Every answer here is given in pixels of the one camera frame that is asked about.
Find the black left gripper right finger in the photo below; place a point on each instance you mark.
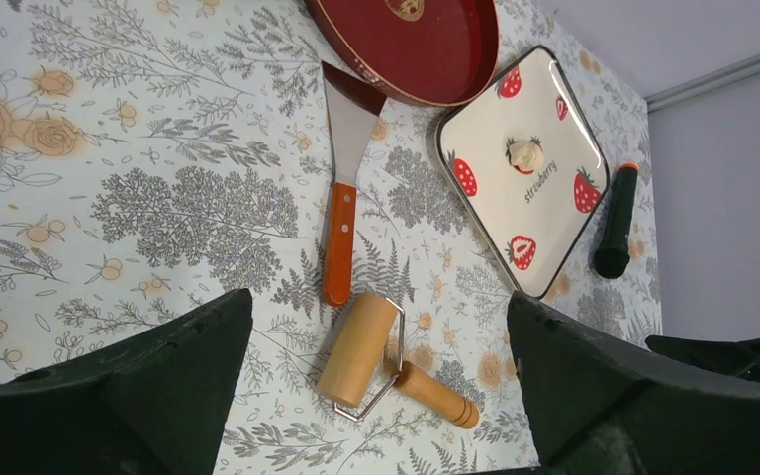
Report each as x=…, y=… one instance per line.
x=597, y=404

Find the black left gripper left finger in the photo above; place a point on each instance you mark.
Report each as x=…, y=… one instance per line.
x=153, y=403

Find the wooden dough roller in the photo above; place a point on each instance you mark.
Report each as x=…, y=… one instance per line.
x=367, y=361

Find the small dough piece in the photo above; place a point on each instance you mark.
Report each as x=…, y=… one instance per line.
x=525, y=155

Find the square strawberry ceramic plate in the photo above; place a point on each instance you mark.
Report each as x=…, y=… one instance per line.
x=531, y=221

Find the floral patterned tablecloth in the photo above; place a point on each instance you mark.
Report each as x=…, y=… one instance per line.
x=157, y=154

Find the round red lacquer tray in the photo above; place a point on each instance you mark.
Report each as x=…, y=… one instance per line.
x=440, y=53

